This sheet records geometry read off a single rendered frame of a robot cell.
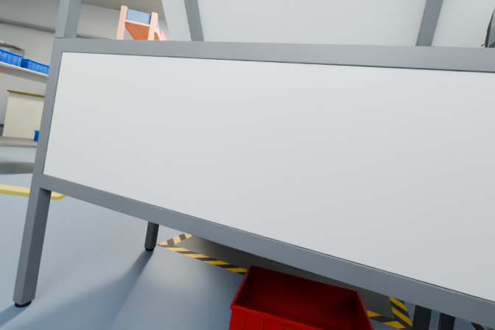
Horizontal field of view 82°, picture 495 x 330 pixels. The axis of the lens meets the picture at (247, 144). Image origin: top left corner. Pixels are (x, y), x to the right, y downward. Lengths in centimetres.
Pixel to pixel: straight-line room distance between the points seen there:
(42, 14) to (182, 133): 883
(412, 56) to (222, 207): 47
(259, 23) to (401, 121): 78
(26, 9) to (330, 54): 927
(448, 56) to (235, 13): 85
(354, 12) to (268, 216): 78
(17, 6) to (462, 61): 960
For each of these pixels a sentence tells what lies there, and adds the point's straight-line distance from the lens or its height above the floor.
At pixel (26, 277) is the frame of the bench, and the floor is 9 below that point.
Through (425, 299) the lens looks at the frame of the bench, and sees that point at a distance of 62.
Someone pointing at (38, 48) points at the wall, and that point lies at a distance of 922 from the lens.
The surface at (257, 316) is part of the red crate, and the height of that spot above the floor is 13.
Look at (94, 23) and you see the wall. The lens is 884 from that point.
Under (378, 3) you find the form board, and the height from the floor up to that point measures 110.
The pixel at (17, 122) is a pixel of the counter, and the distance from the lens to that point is 626.
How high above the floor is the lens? 58
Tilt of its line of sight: level
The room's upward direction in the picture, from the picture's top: 9 degrees clockwise
